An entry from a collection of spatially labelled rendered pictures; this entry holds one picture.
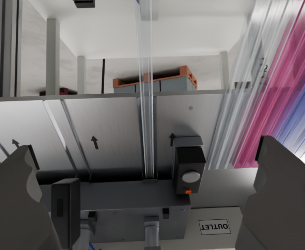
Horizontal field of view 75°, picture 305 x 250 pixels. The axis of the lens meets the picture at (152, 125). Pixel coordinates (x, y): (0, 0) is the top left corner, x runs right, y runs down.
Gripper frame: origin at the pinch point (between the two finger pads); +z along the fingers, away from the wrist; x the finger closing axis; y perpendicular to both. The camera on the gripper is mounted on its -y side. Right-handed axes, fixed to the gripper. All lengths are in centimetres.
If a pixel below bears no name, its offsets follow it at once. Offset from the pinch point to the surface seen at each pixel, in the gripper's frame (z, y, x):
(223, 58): 82, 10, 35
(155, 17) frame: 54, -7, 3
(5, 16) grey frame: 46, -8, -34
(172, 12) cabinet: 61, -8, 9
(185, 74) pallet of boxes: 254, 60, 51
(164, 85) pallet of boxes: 259, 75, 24
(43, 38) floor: 196, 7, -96
